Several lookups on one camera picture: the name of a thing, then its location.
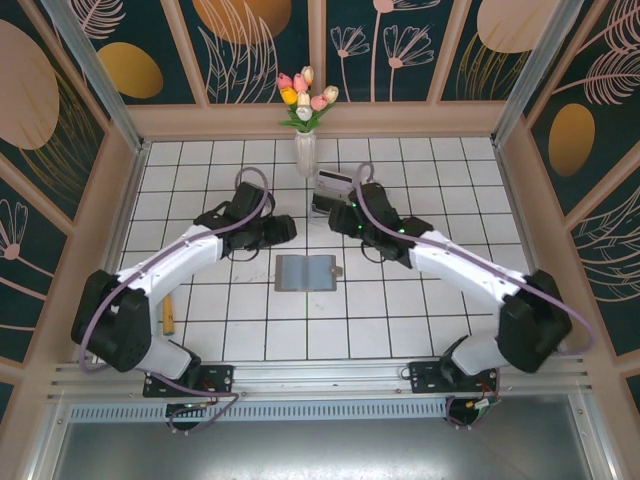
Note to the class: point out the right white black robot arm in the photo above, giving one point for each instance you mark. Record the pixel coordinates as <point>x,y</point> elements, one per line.
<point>460,265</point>

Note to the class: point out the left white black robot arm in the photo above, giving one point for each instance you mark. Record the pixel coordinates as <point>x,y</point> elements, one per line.
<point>170,260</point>

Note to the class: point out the clear acrylic card stand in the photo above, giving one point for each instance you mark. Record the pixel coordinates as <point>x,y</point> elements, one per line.
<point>320,217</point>

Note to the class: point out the white ribbed vase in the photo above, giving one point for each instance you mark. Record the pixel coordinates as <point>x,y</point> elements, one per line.
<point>305,157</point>

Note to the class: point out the green circuit board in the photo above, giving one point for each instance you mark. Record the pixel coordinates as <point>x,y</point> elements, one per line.
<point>482,406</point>

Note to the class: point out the grey metal panel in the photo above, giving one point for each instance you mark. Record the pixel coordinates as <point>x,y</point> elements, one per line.
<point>320,450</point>

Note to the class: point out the aluminium front rail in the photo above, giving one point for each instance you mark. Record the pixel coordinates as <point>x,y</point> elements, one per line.
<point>320,375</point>

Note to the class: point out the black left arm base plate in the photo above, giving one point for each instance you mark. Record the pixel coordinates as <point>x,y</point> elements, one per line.
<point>220,377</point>

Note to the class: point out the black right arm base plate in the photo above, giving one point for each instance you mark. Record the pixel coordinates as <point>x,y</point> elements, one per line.
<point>425,380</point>

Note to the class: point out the aluminium corner post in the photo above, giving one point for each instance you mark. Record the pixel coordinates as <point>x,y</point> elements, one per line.
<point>525,75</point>
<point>100,75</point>

